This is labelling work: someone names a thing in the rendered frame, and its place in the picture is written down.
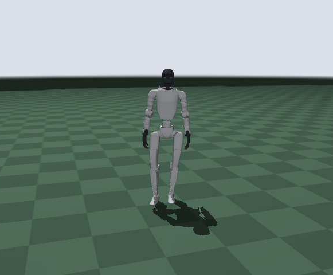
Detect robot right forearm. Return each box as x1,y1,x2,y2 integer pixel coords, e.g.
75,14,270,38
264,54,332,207
142,112,151,133

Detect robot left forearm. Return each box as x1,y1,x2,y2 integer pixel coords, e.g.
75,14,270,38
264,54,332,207
183,116,190,134

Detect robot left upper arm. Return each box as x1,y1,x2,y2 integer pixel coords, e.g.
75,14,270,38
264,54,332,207
177,90,189,117

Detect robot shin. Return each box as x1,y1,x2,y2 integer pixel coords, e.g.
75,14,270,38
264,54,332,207
169,166,178,195
150,168,159,197

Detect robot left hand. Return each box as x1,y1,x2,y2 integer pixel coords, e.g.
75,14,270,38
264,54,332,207
185,131,191,149

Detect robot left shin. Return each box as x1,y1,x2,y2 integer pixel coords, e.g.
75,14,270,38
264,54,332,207
169,166,178,195

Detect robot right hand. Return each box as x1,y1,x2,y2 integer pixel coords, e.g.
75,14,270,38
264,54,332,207
142,129,148,148

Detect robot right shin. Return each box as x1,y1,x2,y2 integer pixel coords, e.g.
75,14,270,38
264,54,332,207
150,168,159,197

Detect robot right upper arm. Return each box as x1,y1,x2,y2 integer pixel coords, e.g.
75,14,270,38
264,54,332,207
146,89,157,116

